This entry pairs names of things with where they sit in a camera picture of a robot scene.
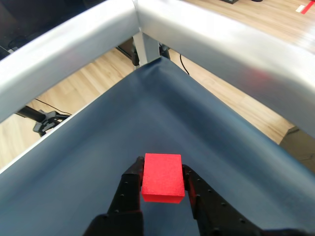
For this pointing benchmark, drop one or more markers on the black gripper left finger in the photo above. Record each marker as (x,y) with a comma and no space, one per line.
(125,204)

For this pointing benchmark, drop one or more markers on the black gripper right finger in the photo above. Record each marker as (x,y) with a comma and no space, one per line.
(211,214)

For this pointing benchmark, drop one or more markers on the red cube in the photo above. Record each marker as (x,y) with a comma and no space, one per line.
(162,177)

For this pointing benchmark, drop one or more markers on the dark grey table cloth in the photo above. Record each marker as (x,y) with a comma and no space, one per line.
(157,118)

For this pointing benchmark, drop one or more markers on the silver table edge strip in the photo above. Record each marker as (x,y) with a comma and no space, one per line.
(29,152)

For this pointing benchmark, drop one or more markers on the black stand foot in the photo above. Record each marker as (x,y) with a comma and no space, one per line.
(46,121)

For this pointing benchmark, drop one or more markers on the black caster wheel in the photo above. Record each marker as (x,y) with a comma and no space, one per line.
(165,51)

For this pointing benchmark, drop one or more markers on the red tape strip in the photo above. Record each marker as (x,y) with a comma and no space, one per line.
(306,7)

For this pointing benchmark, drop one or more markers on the silver aluminium frame post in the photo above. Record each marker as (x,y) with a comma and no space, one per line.
(147,49)

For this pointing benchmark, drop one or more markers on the silver aluminium frame rail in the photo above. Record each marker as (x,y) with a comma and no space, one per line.
(61,54)
(233,54)

